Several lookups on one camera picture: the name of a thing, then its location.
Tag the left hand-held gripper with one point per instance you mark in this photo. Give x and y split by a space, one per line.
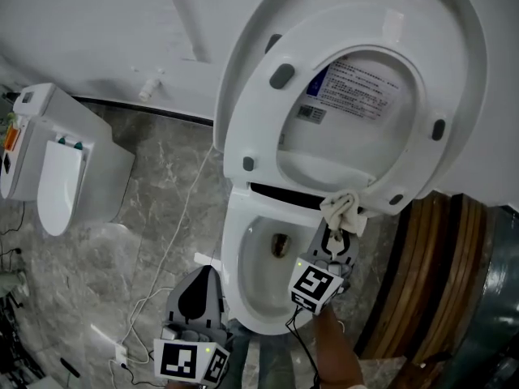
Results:
178 359

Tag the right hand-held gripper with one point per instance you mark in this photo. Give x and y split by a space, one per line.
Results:
312 286

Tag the white wiping cloth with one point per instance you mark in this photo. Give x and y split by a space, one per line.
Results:
342 209

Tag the person's right forearm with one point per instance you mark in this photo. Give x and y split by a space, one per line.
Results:
336 351

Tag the person's left forearm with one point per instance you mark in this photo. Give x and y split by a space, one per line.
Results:
182 385

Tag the white smart toilet bowl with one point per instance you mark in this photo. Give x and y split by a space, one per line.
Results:
259 290

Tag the white toilet with tank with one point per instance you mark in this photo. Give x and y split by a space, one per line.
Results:
81 136

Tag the white power adapter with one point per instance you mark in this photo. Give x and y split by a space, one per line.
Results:
121 354

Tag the black stick with white tip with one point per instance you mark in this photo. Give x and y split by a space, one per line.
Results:
436 357

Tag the orange box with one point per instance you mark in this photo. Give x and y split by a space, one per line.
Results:
12 139

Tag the white wall water valve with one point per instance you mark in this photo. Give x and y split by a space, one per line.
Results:
146 91

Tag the white wall duct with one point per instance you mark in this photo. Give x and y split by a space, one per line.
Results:
190 18

